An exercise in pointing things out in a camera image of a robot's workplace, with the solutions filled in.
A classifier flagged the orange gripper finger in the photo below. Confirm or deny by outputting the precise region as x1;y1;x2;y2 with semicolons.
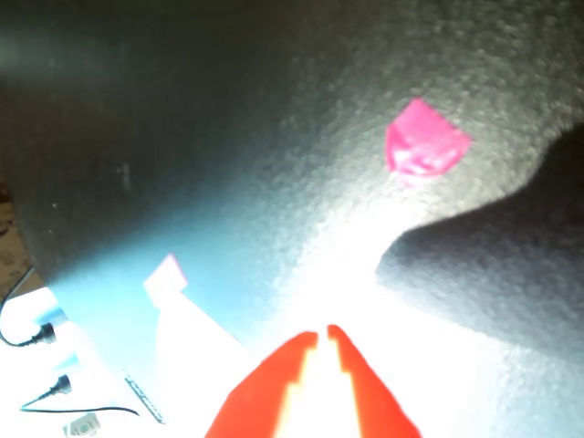
327;323;423;438
204;331;319;438

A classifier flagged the white numbered grid paper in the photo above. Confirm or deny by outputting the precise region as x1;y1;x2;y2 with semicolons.
154;291;250;438

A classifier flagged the black white striped strip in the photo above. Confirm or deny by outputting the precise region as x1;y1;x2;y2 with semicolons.
124;374;165;424

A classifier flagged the pink tape piece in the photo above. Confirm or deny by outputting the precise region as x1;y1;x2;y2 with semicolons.
384;97;474;186
142;254;189;305

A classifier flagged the small white label card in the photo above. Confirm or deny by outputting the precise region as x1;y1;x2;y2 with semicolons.
62;412;102;438

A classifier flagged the white power strip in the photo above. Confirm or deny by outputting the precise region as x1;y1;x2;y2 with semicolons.
0;287;138;438

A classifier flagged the dark foam mat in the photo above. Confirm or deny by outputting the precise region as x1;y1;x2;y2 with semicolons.
0;0;584;438

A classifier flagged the black plug with cable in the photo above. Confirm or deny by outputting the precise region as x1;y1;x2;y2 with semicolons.
0;296;58;349
20;373;141;417

